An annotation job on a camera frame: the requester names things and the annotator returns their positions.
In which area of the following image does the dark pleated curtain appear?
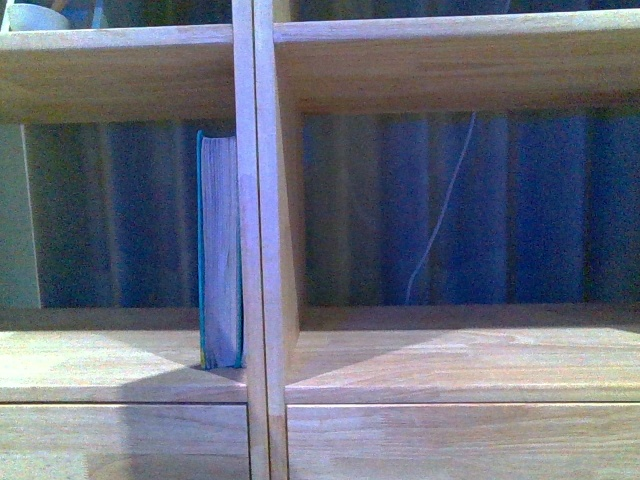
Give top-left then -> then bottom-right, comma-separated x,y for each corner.
24,0 -> 640,309

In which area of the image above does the teal cartoon cover book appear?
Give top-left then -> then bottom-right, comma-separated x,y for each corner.
196,131 -> 244,370

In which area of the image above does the right upper wooden drawer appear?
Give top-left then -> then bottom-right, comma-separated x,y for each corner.
287,403 -> 639,479

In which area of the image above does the thin white cable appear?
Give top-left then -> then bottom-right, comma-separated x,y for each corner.
405,110 -> 476,305

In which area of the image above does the wooden bookshelf unit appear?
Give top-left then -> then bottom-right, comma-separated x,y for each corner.
1,1 -> 639,479

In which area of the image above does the wooden drawer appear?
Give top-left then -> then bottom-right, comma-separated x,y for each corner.
287,403 -> 639,479
1,404 -> 251,479

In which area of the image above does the white bowl on shelf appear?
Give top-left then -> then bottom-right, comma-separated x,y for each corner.
6,3 -> 70,32

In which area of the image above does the left upper wooden drawer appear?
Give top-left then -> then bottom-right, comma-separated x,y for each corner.
1,404 -> 251,479

